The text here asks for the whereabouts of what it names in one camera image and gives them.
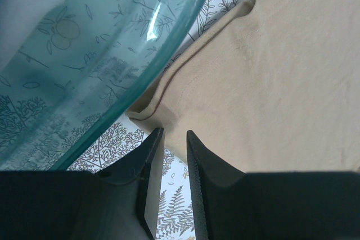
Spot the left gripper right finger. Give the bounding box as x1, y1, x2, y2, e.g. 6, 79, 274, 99
186, 131, 359, 239

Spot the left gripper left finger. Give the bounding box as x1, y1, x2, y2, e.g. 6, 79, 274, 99
1, 128, 164, 239

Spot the beige t shirt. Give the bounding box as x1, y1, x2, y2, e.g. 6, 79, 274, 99
127, 0, 359, 172

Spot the teal plastic basket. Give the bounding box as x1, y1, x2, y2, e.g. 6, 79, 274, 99
1, 0, 205, 171

